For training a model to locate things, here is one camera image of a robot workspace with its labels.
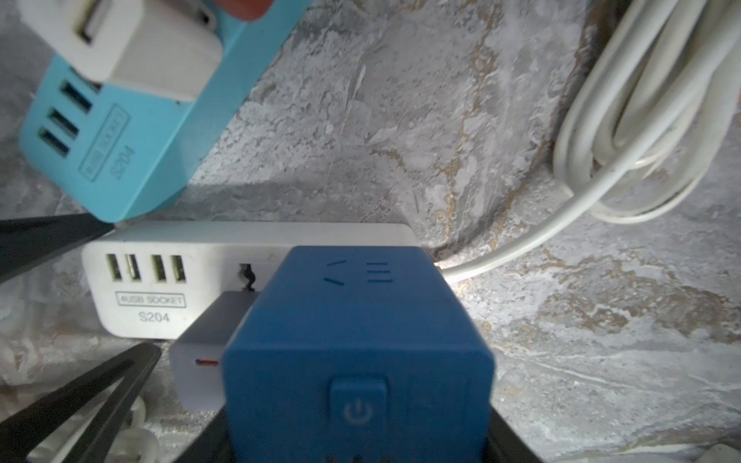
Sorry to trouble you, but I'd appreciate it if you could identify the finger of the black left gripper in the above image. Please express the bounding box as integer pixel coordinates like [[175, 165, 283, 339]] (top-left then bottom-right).
[[1, 343, 162, 462], [1, 213, 115, 283]]

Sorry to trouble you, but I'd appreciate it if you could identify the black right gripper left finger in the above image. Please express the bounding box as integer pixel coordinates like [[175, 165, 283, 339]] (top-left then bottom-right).
[[175, 407, 235, 463]]

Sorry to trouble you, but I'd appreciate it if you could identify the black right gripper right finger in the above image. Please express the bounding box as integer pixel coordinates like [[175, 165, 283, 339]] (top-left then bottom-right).
[[488, 407, 542, 463]]

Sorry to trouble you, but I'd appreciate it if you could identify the grey small charger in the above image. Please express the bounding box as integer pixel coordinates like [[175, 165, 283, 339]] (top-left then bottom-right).
[[169, 291, 259, 411]]

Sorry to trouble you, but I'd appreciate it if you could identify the white USB socket strip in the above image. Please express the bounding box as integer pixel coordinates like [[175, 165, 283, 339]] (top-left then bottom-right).
[[81, 221, 419, 340]]

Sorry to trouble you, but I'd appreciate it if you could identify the teal USB socket strip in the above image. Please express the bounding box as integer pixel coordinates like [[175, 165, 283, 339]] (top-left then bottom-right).
[[19, 1, 308, 223]]

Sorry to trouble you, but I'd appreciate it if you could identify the blue cube socket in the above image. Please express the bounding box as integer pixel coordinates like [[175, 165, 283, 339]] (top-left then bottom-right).
[[222, 246, 495, 462]]

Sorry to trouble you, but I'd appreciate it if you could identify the white small USB charger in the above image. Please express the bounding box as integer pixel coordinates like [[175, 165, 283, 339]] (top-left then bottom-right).
[[17, 0, 223, 102]]

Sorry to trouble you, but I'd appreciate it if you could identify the red cube socket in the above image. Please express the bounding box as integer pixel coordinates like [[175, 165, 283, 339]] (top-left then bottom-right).
[[214, 0, 273, 21]]

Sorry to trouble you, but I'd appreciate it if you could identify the white coiled cable middle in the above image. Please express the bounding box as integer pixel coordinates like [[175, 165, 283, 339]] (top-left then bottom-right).
[[433, 0, 741, 285]]

